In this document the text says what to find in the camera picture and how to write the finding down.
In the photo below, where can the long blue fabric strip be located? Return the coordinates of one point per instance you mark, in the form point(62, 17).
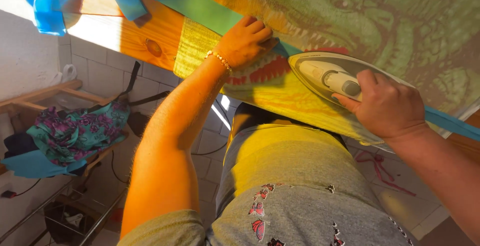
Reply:
point(187, 2)

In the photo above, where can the white plastic bag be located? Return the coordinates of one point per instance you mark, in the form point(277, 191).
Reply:
point(69, 72)

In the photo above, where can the black plug adapter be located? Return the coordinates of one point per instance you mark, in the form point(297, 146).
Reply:
point(7, 194)

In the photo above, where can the olive shirt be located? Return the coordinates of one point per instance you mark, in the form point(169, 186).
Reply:
point(165, 231)

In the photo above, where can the yellow green dinosaur towel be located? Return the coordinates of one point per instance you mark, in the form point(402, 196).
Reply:
point(412, 21)

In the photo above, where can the white and grey clothes iron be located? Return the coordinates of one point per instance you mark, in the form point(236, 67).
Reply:
point(322, 73)

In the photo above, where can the wooden chair with clothes heap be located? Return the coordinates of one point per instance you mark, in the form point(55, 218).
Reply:
point(71, 133)

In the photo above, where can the pink ribbon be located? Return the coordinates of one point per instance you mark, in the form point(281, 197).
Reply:
point(378, 169)

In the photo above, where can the person's left hand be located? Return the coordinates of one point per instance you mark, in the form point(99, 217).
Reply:
point(242, 45)

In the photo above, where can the blue cloth piece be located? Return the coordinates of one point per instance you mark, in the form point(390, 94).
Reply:
point(48, 9)

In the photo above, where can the person's right hand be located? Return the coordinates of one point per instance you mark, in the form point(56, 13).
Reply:
point(390, 107)

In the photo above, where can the grey butterfly print shorts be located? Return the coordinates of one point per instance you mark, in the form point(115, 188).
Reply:
point(300, 201)

